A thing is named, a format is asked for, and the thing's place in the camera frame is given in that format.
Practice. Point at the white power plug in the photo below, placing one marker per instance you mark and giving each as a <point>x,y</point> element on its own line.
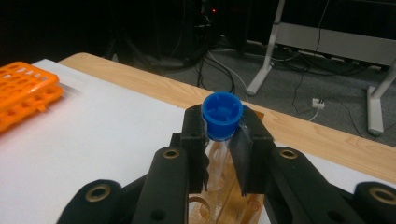
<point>318,103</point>

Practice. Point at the white metal stand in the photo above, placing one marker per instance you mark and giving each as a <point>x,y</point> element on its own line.
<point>342,40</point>

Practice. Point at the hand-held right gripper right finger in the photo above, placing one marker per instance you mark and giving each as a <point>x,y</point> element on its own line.
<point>255,155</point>

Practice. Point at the blue-capped clear test tube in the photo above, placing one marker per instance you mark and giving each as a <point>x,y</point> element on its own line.
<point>221,115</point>

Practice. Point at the orange plastic test tube rack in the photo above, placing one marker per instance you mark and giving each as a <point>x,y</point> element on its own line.
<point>21,90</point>

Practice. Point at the wooden test tube rack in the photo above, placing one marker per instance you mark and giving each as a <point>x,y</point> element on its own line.
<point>230,203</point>

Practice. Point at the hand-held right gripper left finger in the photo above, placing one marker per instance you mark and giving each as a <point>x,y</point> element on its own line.
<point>193,155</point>

